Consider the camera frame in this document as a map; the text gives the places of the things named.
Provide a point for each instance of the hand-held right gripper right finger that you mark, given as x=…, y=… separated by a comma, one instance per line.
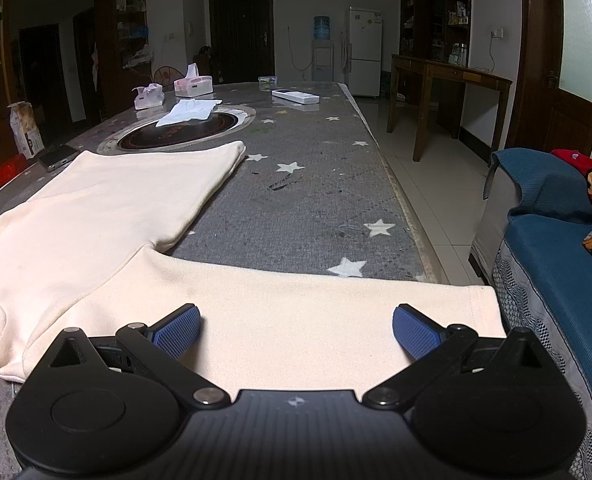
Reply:
x=416, y=332

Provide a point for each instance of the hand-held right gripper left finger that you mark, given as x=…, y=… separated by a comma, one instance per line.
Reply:
x=178, y=331

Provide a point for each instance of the cream white shirt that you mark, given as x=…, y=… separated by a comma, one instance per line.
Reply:
x=121, y=240

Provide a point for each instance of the blue sofa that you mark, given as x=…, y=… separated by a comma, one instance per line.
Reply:
x=551, y=240

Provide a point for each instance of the grey star-print tablecloth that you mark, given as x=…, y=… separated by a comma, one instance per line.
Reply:
x=296, y=195

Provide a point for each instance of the round black induction hob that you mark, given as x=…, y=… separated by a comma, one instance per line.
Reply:
x=181, y=133

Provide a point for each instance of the black smartphone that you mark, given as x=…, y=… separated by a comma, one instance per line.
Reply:
x=57, y=157

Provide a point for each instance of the white tissue paper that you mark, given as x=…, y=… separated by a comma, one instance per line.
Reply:
x=188, y=110

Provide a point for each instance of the red plastic crate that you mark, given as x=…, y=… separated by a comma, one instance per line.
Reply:
x=5, y=172

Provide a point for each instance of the white plastic bag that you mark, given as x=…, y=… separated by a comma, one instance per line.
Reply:
x=149, y=95

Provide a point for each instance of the dark wooden side table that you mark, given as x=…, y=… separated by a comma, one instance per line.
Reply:
x=441, y=91

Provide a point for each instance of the pink tissue box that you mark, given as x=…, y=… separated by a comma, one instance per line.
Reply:
x=194, y=83

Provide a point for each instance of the white paper bag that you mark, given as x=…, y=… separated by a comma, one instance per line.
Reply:
x=25, y=128

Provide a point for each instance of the electric fan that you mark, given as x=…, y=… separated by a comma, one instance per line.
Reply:
x=166, y=74

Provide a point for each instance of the white remote control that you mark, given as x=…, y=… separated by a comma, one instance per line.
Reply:
x=295, y=95

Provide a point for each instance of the small clear plastic box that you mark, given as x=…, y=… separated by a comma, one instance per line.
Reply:
x=267, y=79

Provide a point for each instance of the white refrigerator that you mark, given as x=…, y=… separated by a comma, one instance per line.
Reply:
x=363, y=52

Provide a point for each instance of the water dispenser with blue bottle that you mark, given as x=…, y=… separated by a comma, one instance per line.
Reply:
x=322, y=49

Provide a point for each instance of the dark wooden entrance door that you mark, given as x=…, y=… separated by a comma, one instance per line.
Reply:
x=239, y=30

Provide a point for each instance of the wooden door with glass pane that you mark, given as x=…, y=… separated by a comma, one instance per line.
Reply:
x=561, y=55

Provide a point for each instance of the dark wooden arched cabinet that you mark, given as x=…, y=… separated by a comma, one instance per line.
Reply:
x=51, y=45

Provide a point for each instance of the dark wooden shelf cabinet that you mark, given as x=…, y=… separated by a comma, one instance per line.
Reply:
x=435, y=11

